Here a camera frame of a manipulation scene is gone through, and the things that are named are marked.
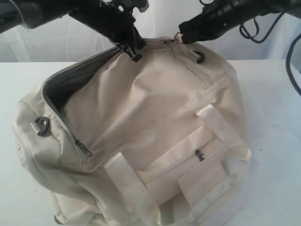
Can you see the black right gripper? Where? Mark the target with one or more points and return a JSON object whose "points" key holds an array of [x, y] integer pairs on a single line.
{"points": [[217, 19]]}

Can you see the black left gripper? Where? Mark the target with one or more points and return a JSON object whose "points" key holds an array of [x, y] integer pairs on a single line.
{"points": [[112, 19]]}

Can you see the cream fabric duffel bag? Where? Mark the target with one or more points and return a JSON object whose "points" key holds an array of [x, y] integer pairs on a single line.
{"points": [[158, 142]]}

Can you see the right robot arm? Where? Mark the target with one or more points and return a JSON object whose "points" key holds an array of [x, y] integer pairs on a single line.
{"points": [[292, 7]]}

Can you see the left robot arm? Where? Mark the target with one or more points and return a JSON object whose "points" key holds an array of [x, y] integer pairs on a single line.
{"points": [[33, 13]]}

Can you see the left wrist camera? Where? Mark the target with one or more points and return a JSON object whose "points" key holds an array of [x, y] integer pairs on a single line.
{"points": [[142, 5]]}

